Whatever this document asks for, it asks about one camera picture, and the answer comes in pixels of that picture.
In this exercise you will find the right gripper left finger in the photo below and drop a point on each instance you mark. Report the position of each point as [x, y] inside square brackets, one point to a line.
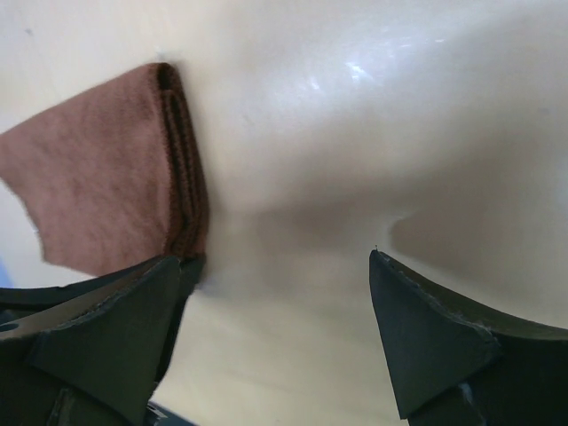
[119, 353]

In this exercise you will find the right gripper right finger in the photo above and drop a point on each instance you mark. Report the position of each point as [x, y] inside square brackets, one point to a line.
[452, 358]

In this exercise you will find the brown towel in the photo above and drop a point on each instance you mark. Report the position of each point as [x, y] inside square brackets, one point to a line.
[113, 176]

